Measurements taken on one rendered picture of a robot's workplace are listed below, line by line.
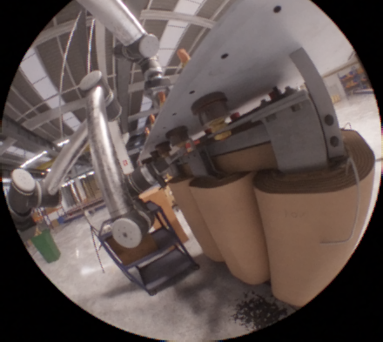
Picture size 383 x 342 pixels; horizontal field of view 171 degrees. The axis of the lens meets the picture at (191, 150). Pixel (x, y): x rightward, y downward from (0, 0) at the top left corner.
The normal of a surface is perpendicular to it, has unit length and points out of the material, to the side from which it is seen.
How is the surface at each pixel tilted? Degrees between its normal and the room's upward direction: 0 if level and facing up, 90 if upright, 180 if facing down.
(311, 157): 90
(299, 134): 90
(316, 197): 90
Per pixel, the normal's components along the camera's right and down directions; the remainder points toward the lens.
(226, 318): -0.39, -0.92
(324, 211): -0.81, 0.34
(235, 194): -0.22, 0.09
